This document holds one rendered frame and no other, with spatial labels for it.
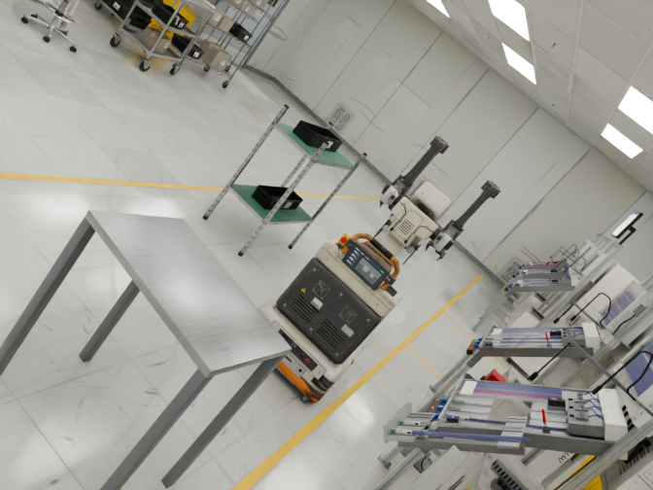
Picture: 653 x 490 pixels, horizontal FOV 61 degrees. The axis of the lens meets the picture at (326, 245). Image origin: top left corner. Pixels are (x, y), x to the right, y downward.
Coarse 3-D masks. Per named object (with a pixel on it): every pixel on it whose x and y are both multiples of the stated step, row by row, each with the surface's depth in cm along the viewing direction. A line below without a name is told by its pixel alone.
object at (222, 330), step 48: (144, 240) 190; (192, 240) 214; (48, 288) 191; (144, 288) 171; (192, 288) 187; (240, 288) 209; (96, 336) 238; (192, 336) 166; (240, 336) 182; (192, 384) 162
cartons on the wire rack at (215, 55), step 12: (252, 0) 773; (264, 0) 793; (204, 12) 727; (216, 12) 738; (216, 24) 755; (228, 24) 773; (204, 48) 801; (216, 48) 800; (204, 60) 803; (216, 60) 805; (228, 60) 831
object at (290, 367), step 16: (272, 304) 335; (272, 320) 326; (288, 320) 332; (304, 336) 330; (320, 352) 327; (288, 368) 325; (304, 368) 322; (336, 368) 324; (304, 384) 323; (320, 384) 321; (320, 400) 325
